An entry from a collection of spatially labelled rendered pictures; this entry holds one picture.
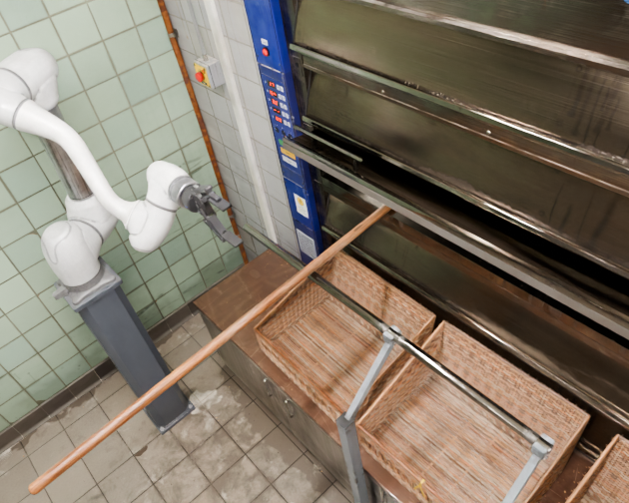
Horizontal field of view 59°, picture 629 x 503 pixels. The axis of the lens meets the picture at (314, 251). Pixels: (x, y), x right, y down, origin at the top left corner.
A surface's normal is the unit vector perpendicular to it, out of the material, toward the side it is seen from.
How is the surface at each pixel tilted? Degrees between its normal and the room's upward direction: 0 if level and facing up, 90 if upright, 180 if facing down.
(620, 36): 90
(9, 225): 90
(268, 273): 0
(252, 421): 0
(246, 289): 0
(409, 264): 70
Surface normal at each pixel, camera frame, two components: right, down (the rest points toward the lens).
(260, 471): -0.14, -0.70
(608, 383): -0.74, 0.27
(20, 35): 0.66, 0.46
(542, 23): -0.74, 0.54
